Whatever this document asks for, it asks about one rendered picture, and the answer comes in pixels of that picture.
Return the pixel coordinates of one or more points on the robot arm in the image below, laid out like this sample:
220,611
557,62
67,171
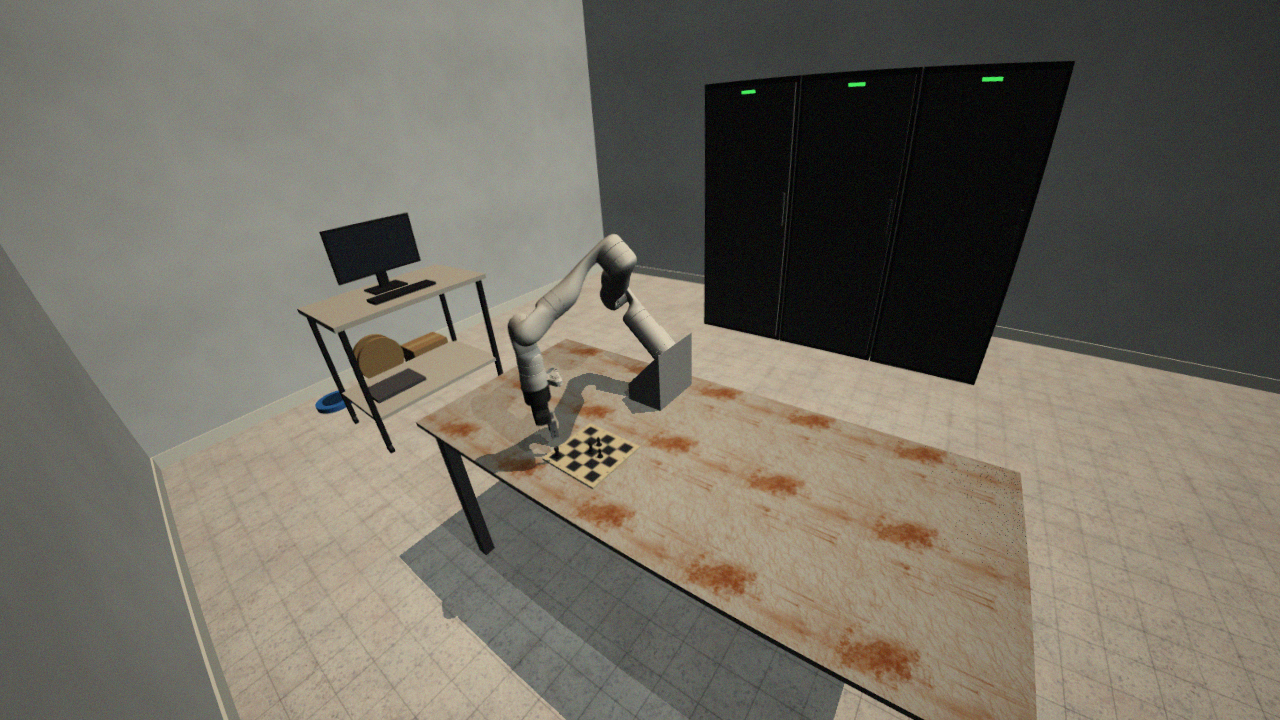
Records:
618,262

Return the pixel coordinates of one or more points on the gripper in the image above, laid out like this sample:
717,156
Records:
536,394

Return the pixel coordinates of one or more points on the chessboard with black pieces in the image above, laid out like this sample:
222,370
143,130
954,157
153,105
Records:
588,468

